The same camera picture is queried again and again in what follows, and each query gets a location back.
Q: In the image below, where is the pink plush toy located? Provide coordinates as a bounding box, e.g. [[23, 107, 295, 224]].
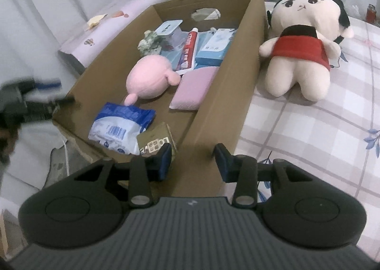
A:
[[123, 55, 181, 106]]

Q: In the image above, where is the pale pink rolled mat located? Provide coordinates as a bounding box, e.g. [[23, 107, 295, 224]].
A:
[[58, 0, 190, 76]]

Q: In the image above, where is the olive brown packet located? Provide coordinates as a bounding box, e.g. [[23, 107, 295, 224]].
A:
[[137, 122, 179, 156]]

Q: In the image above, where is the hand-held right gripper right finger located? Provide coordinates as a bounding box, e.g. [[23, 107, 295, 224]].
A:
[[214, 143, 314, 208]]

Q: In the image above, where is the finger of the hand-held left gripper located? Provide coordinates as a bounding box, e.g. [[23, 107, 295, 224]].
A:
[[28, 79, 62, 93], [25, 96, 75, 122]]

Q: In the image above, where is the black-haired doll plush red top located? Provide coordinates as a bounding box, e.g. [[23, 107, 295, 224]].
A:
[[259, 0, 354, 101]]

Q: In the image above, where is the pink sponge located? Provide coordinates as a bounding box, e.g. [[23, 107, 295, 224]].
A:
[[169, 67, 219, 110]]

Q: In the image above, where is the red white toothpaste tube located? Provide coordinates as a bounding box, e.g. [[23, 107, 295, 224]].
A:
[[175, 27, 199, 75]]

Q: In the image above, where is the blue white plastic bag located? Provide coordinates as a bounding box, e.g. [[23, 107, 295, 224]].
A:
[[88, 102, 156, 155]]

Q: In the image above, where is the white yogurt cup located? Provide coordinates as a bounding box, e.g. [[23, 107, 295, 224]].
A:
[[155, 20, 183, 51]]

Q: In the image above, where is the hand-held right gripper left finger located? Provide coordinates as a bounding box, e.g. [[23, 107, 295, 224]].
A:
[[73, 143, 173, 208]]

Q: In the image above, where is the green white item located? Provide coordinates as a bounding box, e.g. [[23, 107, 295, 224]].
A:
[[137, 30, 163, 56]]

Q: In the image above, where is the brown cardboard box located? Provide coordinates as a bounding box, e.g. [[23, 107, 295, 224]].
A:
[[52, 0, 269, 196]]

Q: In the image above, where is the blue white carton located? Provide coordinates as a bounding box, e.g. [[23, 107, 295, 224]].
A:
[[195, 28, 238, 66]]

